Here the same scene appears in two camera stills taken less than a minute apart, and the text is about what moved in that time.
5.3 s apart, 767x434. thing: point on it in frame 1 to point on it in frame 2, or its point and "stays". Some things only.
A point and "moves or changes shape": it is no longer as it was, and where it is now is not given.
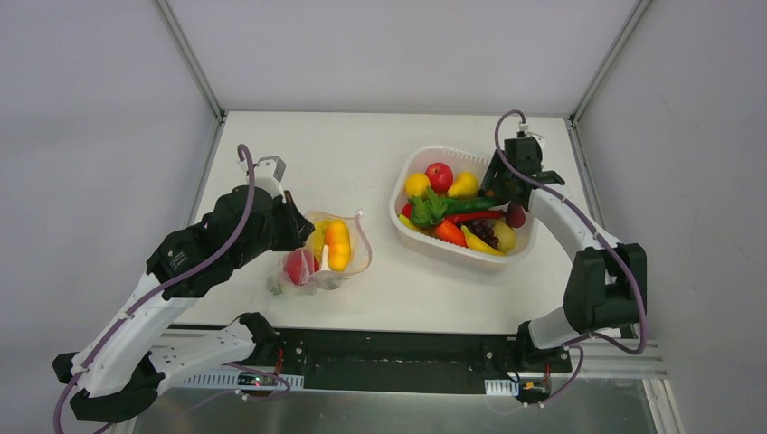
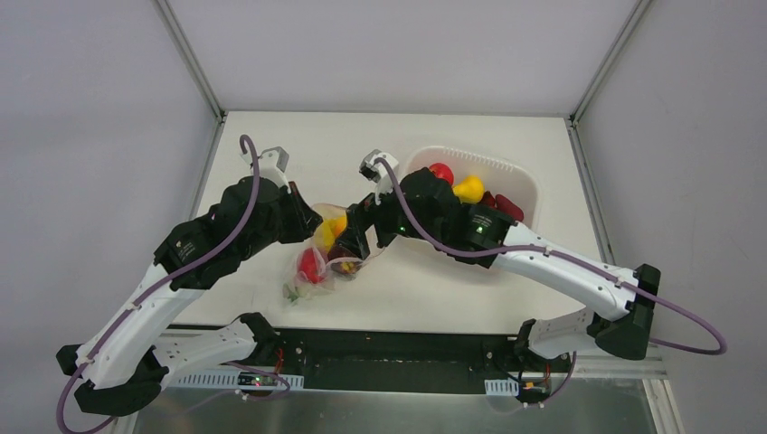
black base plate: x=409 y=360 stays
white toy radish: x=326 y=264 to x=294 y=292
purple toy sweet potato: x=516 y=215 stays
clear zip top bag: x=338 y=249 moves or changes shape
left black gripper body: x=291 y=219 stays
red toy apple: x=440 y=177 stays
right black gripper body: x=503 y=182 to x=364 y=224
